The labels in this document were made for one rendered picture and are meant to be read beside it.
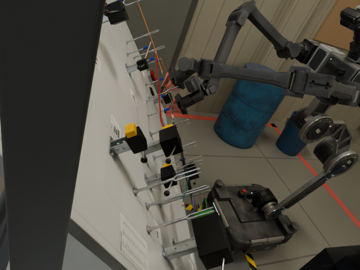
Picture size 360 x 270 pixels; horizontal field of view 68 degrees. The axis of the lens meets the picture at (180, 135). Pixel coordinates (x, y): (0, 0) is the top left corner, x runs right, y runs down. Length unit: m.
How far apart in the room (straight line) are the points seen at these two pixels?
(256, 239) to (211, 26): 2.14
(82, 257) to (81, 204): 0.69
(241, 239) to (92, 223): 1.77
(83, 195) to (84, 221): 0.03
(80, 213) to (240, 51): 3.18
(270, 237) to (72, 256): 1.55
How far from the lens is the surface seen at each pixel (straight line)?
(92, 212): 0.38
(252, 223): 2.22
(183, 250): 0.65
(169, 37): 2.94
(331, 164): 2.09
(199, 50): 3.17
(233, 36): 1.44
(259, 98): 3.00
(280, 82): 1.06
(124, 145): 0.50
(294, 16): 3.48
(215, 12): 3.08
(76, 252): 1.05
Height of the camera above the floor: 1.73
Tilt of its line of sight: 34 degrees down
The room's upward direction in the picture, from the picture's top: 23 degrees clockwise
